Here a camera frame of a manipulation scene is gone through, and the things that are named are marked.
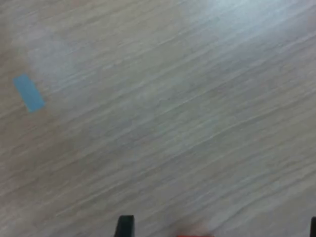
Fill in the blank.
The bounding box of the narrow light blue tape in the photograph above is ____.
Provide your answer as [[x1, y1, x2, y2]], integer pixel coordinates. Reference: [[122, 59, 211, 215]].
[[12, 73, 47, 114]]

